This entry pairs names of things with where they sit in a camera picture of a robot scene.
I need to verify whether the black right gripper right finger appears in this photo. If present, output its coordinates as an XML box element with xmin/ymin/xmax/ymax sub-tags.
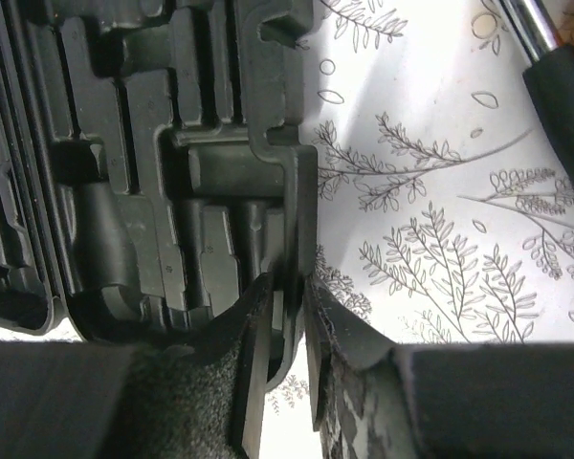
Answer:
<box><xmin>304</xmin><ymin>279</ymin><xmax>574</xmax><ymax>458</ymax></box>

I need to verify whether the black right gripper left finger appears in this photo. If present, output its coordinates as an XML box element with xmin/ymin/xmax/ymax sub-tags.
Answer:
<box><xmin>0</xmin><ymin>273</ymin><xmax>274</xmax><ymax>458</ymax></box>

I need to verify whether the black plastic tool case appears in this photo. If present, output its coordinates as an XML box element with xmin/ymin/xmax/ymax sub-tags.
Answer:
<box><xmin>0</xmin><ymin>1</ymin><xmax>317</xmax><ymax>387</ymax></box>

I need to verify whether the large black handled screwdriver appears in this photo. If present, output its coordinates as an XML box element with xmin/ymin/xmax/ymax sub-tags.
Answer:
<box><xmin>495</xmin><ymin>0</ymin><xmax>574</xmax><ymax>186</ymax></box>

